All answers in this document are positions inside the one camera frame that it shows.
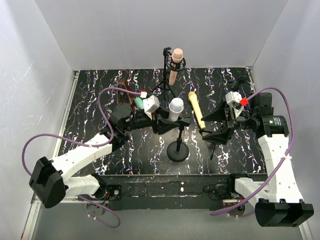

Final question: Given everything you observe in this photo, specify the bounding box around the white microphone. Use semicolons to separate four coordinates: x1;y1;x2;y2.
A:
168;97;184;122

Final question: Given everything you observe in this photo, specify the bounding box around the black round-base clip stand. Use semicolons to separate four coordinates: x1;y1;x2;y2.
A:
166;116;191;163

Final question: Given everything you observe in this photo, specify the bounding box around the pink microphone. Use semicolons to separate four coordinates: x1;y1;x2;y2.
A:
168;48;184;86

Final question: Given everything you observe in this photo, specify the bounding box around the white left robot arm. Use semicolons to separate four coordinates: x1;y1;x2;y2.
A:
29;103;190;209

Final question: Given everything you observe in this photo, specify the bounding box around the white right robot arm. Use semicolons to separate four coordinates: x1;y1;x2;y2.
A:
202;91;314;228

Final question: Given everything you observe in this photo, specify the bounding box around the black tripod clip stand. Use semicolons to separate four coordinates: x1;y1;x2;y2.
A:
200;75;246;149

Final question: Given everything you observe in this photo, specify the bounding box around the mint green microphone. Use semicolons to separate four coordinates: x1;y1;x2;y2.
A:
134;97;144;110

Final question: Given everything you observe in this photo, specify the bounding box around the brown wooden metronome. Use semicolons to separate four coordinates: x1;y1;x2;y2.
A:
117;79;134;106

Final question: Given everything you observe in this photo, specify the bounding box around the yellow microphone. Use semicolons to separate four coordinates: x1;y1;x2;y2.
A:
188;91;206;130

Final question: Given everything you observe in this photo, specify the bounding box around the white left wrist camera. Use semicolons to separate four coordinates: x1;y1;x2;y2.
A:
143;95;160;120

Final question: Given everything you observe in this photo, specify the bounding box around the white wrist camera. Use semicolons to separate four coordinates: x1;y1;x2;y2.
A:
143;95;160;120
225;91;249;110

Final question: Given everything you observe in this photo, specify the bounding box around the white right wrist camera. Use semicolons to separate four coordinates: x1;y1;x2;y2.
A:
225;91;249;110

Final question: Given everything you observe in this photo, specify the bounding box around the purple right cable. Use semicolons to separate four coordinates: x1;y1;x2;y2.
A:
209;86;294;217

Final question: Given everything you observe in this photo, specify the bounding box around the black tripod shock-mount stand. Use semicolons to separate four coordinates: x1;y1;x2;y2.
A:
151;47;186;98

